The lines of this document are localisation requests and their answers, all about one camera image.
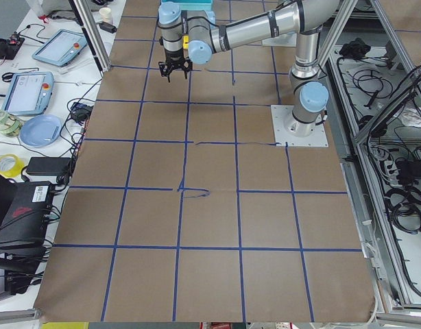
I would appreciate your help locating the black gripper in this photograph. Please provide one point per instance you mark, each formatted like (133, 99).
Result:
(173, 56)

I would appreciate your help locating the yellow beetle toy car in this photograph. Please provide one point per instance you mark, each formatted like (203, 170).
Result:
(185, 42)

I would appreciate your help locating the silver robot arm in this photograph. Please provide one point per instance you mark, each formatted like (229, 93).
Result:
(190, 37)

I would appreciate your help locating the light blue plastic bin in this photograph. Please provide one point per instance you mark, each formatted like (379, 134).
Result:
(192, 4)

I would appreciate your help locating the black small adapter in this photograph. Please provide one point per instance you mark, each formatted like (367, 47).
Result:
(107, 27)

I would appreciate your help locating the white paper cup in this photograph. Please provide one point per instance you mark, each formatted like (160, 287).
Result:
(106, 15)

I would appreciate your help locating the upper blue teach pendant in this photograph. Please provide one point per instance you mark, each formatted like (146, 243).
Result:
(61, 48)

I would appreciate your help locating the blue teach pendant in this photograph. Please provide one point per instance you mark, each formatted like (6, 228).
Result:
(29, 93)
(61, 48)

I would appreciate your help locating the brown paper table cover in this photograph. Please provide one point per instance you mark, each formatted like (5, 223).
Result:
(183, 208)

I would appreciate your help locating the light blue plate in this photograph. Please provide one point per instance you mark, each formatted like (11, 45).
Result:
(40, 131)

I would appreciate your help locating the lower blue teach pendant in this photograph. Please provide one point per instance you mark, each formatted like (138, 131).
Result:
(29, 93)

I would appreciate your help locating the black power adapter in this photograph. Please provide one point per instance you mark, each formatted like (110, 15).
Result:
(48, 166)

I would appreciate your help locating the green tape rolls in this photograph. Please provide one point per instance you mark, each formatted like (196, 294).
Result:
(10, 125)

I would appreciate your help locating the yellow tape roll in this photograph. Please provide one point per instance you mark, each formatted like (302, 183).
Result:
(10, 165)

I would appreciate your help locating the black computer box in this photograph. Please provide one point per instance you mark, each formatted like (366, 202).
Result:
(23, 207)

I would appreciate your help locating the aluminium frame post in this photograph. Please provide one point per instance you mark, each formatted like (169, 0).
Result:
(90, 30)

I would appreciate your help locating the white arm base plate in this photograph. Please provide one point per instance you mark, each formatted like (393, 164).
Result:
(290, 132)
(283, 40)

